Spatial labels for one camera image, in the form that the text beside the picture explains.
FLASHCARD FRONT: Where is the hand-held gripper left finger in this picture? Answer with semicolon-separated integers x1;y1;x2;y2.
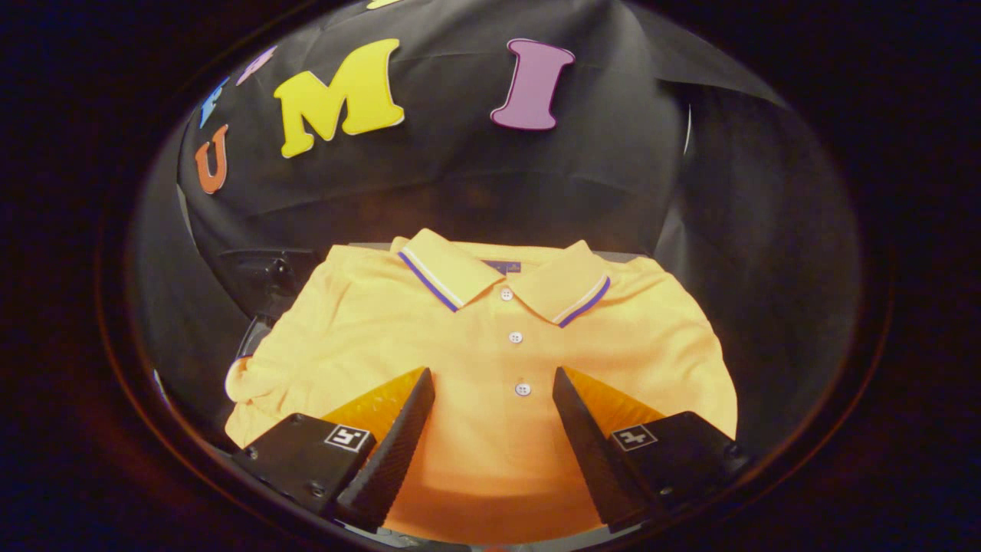
230;366;436;534

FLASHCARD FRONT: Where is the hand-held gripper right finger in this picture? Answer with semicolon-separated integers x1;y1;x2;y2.
552;366;750;534

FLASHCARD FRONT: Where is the orange polo shirt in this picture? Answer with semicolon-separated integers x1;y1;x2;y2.
224;228;739;545

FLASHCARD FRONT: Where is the dark washing machine lid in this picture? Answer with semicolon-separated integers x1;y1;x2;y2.
217;247;324;317

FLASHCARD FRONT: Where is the black backdrop cloth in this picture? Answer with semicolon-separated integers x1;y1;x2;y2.
130;0;863;453

